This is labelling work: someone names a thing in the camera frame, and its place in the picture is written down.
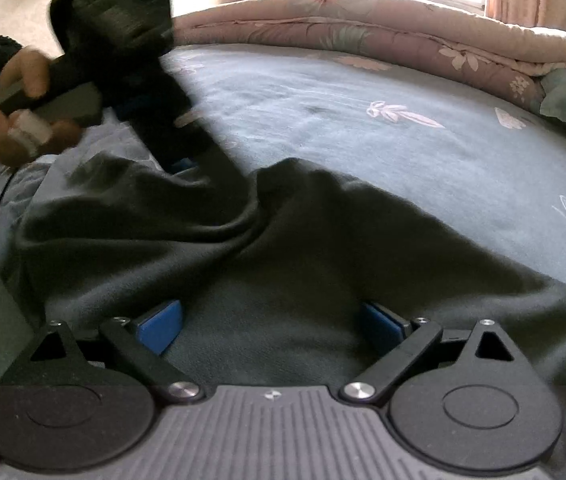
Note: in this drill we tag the person's left hand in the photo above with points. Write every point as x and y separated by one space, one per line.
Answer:
31 68

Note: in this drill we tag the pink floral quilt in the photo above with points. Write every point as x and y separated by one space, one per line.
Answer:
505 60

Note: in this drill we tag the blue floral bed sheet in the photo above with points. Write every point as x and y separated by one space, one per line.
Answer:
487 169

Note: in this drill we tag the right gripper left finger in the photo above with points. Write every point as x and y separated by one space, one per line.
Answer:
74 403

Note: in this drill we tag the black garment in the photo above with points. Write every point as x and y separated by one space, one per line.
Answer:
274 280

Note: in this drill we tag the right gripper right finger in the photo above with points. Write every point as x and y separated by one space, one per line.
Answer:
460 399

